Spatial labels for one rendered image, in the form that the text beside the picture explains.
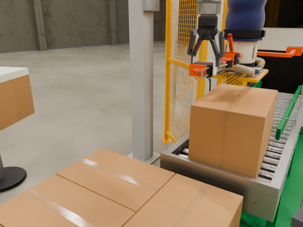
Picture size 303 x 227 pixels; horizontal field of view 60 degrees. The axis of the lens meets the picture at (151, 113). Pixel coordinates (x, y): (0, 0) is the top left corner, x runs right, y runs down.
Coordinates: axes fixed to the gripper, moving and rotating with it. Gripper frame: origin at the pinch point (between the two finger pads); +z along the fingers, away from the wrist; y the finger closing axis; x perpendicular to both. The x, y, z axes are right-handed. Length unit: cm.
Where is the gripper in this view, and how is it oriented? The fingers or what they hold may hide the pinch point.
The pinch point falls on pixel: (204, 67)
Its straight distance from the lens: 113.0
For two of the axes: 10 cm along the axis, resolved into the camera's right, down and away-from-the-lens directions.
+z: 0.0, 9.4, 3.5
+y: -8.4, -1.9, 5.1
